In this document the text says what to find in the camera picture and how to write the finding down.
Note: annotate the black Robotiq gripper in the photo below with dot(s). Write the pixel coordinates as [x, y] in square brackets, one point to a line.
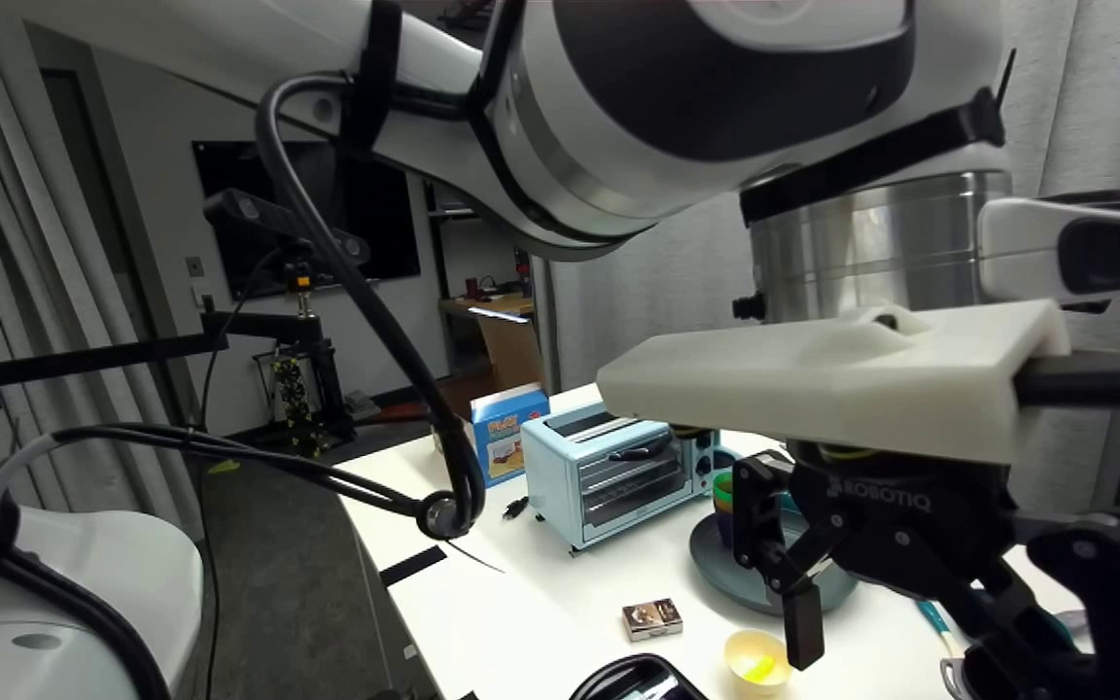
[903, 510]

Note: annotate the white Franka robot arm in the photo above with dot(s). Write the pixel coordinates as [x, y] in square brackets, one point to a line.
[662, 90]

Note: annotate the grey-blue plate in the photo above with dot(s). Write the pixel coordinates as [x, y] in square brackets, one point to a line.
[739, 578]

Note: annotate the yellow round lid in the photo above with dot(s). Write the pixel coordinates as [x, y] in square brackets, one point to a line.
[755, 657]

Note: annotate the green cup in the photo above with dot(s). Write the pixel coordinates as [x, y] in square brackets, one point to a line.
[723, 492]

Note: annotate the small brown card box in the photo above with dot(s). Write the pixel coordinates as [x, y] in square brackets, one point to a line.
[651, 619]

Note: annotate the glossy black tray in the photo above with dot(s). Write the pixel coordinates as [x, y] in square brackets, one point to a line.
[640, 683]

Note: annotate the light blue toaster oven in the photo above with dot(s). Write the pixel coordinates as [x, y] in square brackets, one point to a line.
[606, 472]

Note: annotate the small black plug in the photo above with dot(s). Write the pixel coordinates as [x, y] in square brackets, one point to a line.
[516, 506]

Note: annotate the blue and cardboard box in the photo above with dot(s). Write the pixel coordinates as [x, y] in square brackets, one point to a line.
[507, 429]

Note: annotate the open cardboard box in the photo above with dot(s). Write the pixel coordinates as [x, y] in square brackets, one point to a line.
[507, 345]

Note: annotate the black tape strip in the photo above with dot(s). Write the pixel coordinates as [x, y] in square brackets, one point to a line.
[414, 567]

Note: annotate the white shelf unit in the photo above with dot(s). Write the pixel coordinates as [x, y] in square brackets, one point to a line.
[485, 257]

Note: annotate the black tripod stand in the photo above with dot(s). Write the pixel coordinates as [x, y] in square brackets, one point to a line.
[274, 326]

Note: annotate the white printed camera mount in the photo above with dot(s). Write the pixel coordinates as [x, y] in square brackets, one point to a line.
[835, 374]

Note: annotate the black wall monitor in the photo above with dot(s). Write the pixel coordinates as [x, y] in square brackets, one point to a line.
[388, 217]

